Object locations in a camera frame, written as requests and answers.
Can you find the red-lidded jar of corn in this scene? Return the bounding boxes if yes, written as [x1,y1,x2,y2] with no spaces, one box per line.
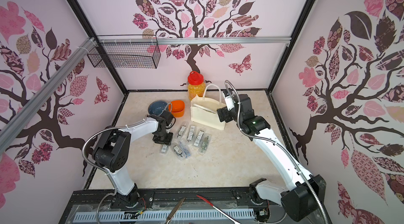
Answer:
[187,71,206,101]

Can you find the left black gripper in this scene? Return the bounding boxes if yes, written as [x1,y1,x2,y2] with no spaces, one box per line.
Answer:
[153,129,174,146]

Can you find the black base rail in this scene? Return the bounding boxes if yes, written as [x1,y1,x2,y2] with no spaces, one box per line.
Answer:
[58,186,294,224]

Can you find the clear compass case blue compass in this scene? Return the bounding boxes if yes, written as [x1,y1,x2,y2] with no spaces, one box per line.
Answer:
[179,140,192,159]

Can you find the horizontal aluminium rail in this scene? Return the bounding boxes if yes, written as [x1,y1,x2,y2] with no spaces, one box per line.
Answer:
[99,36,291,45]

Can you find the black wire basket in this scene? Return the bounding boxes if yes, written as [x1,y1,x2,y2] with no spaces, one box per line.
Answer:
[87,35,162,69]

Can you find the blue-grey ceramic bowl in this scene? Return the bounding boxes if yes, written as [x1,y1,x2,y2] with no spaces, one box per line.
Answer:
[148,100,168,116]

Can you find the red-tipped metal rod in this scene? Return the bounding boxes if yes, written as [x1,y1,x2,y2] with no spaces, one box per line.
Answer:
[196,195,241,224]

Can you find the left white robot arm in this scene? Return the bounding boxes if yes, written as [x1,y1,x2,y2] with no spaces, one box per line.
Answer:
[92,111,176,207]

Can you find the clear compass case white label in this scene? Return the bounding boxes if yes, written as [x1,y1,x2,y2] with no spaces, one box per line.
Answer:
[193,128,206,147]

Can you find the right flexible metal conduit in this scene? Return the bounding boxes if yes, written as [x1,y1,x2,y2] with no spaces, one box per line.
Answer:
[223,80,330,224]

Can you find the grey metal rod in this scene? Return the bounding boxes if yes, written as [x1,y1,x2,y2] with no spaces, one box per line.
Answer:
[164,197,186,224]

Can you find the white slotted cable duct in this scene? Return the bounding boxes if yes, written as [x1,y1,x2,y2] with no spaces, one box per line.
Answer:
[71,209,255,224]

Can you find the orange plastic cup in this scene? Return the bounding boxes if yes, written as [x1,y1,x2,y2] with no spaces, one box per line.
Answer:
[167,100,185,118]

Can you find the clear compass case barcode label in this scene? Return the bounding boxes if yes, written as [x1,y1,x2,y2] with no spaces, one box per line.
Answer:
[186,125,197,144]

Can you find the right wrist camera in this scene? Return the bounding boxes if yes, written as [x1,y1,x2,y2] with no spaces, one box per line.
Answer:
[224,95,235,111]

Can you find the diagonal aluminium rail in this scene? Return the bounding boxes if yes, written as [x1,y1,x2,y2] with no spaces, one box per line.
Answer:
[1,37,96,153]

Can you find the clear compass case green parts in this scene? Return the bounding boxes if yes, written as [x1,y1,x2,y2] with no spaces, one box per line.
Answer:
[198,134,211,155]

